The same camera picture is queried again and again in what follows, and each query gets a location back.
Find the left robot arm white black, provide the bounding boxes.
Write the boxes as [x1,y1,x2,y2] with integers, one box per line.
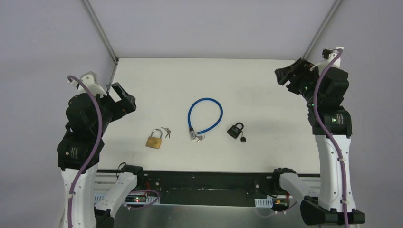
[57,83,145,228]

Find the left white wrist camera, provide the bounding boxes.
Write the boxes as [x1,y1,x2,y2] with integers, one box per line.
[67,71,107,97]

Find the cable lock silver keys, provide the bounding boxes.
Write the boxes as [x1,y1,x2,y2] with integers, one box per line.
[195,135,205,143]

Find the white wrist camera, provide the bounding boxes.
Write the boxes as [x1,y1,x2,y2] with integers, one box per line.
[67,71,107,97]
[309,47,344,74]

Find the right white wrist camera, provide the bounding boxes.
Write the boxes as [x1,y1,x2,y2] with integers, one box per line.
[309,47,344,74]

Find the small silver key bunch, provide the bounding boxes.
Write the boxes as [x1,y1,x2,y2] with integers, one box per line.
[161,127,172,138]

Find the brass padlock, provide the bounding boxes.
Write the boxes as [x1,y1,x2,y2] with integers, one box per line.
[145,129,163,149]

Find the blue cable lock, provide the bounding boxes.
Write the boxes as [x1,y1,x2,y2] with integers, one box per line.
[187,97,223,141]

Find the black headed key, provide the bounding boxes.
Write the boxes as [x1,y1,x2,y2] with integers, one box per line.
[240,133,247,143]

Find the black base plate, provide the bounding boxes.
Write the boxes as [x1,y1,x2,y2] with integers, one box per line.
[96,170,321,208]

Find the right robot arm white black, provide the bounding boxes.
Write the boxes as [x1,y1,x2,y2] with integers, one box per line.
[268,58,365,226]

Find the small black padlock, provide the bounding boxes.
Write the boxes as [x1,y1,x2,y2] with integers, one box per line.
[227,122,244,139]

